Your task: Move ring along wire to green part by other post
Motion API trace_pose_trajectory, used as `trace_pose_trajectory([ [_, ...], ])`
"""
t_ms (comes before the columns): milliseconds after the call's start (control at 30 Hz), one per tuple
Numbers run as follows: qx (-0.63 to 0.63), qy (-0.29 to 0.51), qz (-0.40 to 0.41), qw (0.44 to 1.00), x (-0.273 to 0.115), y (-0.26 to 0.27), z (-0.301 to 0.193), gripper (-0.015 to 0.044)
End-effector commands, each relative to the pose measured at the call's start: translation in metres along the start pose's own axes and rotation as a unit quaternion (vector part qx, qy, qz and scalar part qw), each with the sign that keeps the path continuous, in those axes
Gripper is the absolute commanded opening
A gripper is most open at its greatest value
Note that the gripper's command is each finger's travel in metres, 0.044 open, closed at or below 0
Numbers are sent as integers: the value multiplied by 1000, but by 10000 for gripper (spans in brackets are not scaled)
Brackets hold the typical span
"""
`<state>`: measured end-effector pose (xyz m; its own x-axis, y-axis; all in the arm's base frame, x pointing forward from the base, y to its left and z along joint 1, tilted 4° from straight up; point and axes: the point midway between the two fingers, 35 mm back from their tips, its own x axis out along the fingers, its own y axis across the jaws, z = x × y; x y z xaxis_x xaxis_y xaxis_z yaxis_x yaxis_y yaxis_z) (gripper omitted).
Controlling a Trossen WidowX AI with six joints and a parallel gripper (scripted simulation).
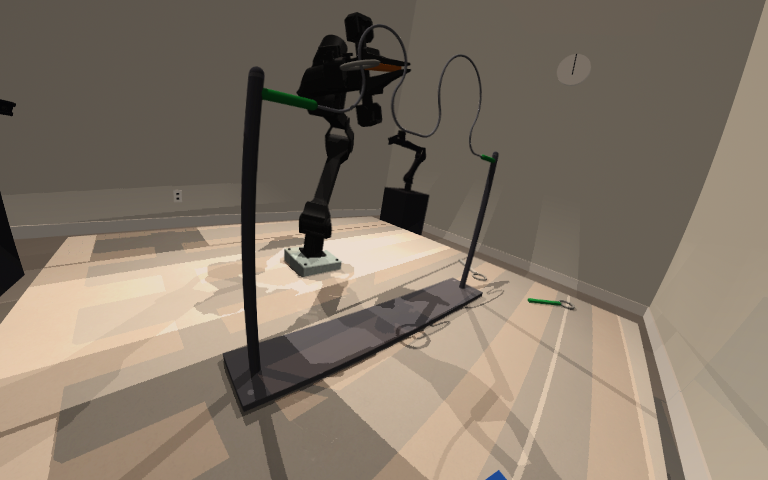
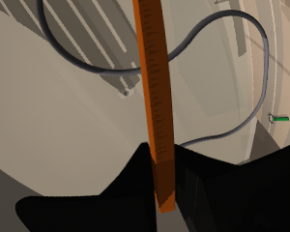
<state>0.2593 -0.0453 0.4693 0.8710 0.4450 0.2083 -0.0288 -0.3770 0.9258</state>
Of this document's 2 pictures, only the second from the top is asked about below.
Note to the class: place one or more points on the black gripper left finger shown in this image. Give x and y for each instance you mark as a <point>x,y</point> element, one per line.
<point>126,205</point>

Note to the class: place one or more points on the grey ring with orange handle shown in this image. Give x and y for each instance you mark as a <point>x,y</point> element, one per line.
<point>156,85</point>

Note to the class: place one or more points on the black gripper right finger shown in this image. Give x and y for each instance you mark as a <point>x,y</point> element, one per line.
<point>213,195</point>

